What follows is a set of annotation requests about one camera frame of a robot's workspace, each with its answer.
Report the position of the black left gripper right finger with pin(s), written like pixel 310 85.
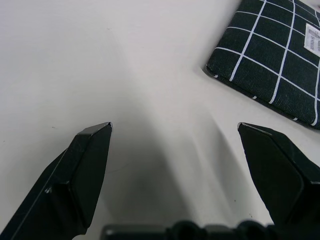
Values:
pixel 280 175

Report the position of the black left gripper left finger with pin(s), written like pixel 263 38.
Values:
pixel 62 180

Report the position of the dark green grid-pattern fabric pouch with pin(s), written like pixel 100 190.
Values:
pixel 272 62

